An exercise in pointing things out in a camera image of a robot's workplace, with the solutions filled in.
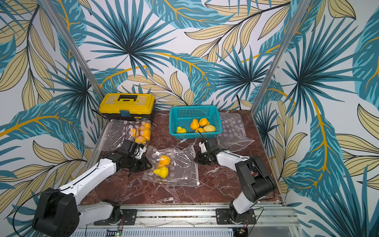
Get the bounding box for orange pear from bag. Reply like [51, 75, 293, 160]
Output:
[190, 119, 200, 130]

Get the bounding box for yellow fruit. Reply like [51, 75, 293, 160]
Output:
[195, 127, 205, 133]

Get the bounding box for clear zip-top bag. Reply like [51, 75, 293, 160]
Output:
[216, 113, 255, 153]

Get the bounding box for dotted zip-top bag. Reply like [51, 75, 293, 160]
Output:
[99, 118, 153, 152]
[143, 145, 199, 187]

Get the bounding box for yellow pear long neck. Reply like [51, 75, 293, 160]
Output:
[153, 166, 169, 178]

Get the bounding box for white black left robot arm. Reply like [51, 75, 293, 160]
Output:
[32, 140, 152, 237]

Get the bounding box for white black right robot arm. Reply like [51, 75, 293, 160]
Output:
[194, 138, 277, 225]

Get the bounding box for orange fruits in left bag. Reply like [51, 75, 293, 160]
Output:
[129, 121, 151, 144]

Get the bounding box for teal plastic basket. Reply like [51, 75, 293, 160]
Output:
[169, 106, 223, 139]

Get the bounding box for yellow black toolbox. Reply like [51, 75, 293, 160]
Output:
[99, 93, 155, 121]

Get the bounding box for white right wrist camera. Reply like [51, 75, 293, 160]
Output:
[199, 141, 208, 153]

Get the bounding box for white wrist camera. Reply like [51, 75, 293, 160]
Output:
[135, 144, 147, 159]
[199, 141, 208, 153]

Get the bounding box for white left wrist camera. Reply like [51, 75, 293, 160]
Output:
[135, 144, 147, 159]

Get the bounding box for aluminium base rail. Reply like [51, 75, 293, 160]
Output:
[68, 202, 305, 237]

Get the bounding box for right aluminium frame post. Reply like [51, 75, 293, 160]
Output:
[250, 0, 310, 115]

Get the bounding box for aluminium frame post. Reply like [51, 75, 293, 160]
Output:
[250, 0, 310, 115]
[40, 0, 104, 99]

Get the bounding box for left aluminium frame post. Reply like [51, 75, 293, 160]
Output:
[40, 0, 104, 99]

